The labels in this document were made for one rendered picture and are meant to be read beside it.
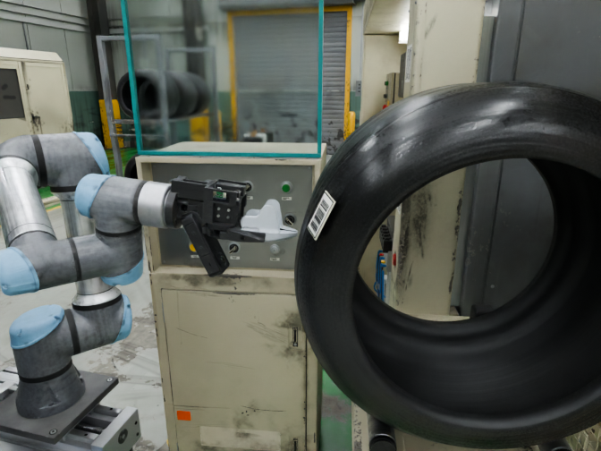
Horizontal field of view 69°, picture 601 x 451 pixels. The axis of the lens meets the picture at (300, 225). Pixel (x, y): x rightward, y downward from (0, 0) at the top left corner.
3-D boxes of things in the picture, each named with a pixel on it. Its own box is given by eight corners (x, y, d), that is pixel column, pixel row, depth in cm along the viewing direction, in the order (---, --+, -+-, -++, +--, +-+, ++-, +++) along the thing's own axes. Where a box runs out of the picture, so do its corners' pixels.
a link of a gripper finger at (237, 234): (264, 236, 68) (208, 227, 68) (263, 245, 68) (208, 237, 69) (268, 226, 72) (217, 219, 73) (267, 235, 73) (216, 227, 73)
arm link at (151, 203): (137, 231, 70) (157, 216, 78) (165, 235, 70) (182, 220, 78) (137, 186, 68) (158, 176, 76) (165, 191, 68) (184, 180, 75)
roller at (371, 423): (360, 341, 104) (362, 325, 103) (379, 343, 104) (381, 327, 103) (368, 459, 71) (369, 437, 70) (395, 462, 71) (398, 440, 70)
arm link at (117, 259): (74, 276, 78) (66, 221, 74) (137, 261, 85) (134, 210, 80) (85, 299, 73) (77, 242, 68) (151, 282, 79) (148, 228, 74)
